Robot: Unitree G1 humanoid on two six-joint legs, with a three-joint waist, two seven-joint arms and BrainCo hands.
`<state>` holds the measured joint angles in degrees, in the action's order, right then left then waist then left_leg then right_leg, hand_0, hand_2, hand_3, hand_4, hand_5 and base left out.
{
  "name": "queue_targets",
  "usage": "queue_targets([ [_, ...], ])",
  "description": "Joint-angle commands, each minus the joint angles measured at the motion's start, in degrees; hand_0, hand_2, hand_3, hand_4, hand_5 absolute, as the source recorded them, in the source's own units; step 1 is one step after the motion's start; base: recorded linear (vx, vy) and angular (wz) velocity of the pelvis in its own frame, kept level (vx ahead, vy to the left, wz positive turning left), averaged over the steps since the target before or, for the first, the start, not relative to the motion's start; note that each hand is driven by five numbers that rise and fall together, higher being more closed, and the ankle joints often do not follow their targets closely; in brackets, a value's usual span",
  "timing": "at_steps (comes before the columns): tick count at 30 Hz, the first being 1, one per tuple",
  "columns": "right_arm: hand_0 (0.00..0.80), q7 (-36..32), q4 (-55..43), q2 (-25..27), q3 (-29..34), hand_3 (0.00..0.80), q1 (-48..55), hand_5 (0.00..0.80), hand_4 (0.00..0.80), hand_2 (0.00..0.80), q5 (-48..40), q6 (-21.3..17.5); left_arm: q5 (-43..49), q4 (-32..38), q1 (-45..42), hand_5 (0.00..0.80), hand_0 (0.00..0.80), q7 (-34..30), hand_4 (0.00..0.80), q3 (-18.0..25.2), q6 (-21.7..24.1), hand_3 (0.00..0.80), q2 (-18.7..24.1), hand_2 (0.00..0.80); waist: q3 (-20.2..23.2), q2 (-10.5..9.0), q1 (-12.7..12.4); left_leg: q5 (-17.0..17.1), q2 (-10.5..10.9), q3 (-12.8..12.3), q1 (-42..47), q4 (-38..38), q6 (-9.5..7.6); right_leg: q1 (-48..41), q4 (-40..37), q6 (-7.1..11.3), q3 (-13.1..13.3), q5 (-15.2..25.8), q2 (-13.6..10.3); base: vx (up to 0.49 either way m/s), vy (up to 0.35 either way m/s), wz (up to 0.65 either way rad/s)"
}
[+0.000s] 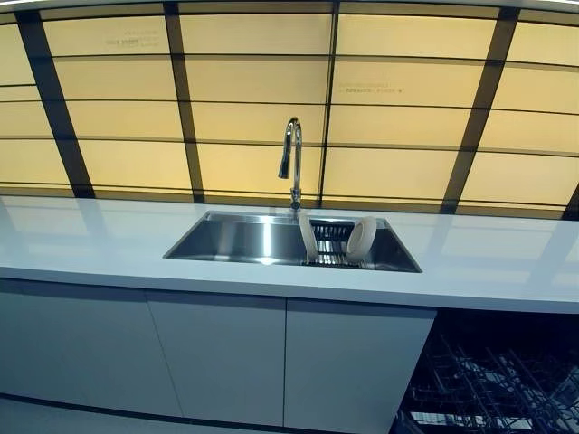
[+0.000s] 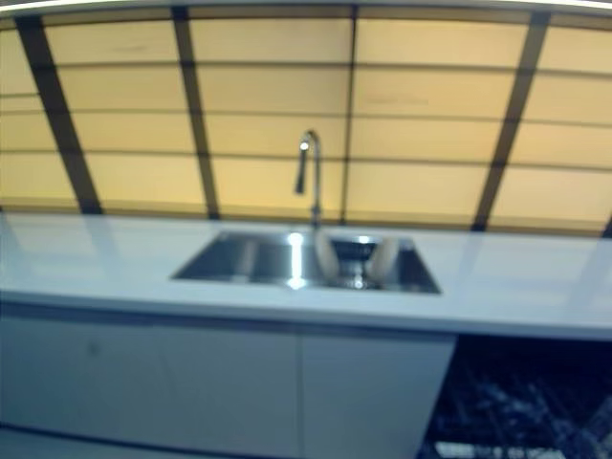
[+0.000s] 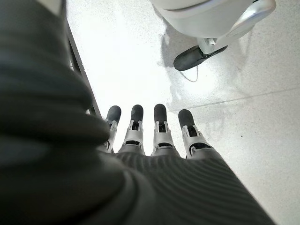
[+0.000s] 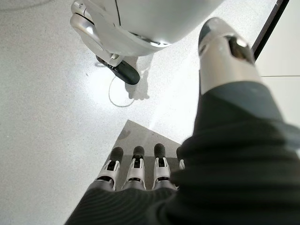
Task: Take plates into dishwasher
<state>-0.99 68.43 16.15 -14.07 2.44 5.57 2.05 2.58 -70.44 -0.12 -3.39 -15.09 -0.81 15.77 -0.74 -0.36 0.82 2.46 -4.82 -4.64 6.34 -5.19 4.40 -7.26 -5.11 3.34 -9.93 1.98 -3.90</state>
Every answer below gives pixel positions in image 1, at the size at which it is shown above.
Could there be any cream ceramic plate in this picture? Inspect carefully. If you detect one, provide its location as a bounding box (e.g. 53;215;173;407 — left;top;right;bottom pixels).
346;215;378;264
299;212;317;264

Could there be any built-in dishwasher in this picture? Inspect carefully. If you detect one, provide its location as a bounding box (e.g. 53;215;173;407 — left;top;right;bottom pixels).
396;307;579;434

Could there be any black roll-up drying rack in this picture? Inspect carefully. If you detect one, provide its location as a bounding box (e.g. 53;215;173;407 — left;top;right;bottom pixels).
299;217;390;268

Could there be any stainless steel sink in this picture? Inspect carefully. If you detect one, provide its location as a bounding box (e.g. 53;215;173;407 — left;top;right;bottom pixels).
162;210;423;275

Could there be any chrome gooseneck faucet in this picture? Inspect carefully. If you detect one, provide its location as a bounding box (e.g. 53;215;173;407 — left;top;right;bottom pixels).
277;116;305;212

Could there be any dark wire dishwasher rack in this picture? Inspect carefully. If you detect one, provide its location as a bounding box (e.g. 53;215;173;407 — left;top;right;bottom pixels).
403;335;579;431

